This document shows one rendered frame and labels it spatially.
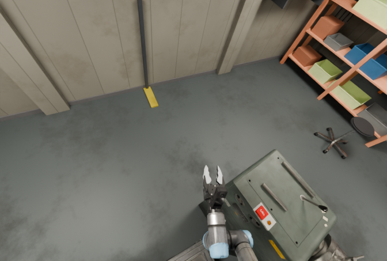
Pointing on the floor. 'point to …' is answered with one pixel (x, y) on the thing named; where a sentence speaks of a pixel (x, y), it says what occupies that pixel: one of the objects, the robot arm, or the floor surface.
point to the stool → (359, 125)
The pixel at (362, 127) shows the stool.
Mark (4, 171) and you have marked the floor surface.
